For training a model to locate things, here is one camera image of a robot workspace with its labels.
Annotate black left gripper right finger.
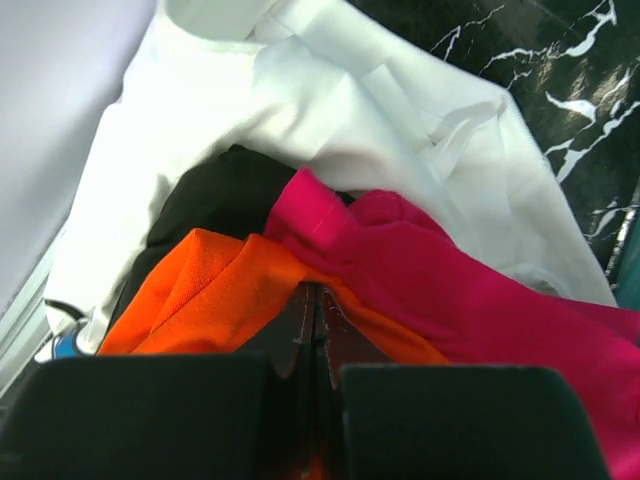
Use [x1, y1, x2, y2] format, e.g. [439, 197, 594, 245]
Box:
[315, 289, 609, 479]

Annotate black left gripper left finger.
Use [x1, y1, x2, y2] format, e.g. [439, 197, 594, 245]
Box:
[1, 284, 315, 479]

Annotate orange t shirt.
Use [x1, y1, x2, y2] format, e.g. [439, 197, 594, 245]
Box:
[98, 229, 447, 365]

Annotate magenta folded t shirt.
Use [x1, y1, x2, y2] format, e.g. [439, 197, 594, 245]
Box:
[264, 170, 639, 479]

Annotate black folded t shirt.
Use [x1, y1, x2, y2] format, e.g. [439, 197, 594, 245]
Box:
[109, 145, 296, 326]

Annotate white folded t shirt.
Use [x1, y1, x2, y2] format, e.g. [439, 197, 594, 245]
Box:
[44, 1, 615, 354]

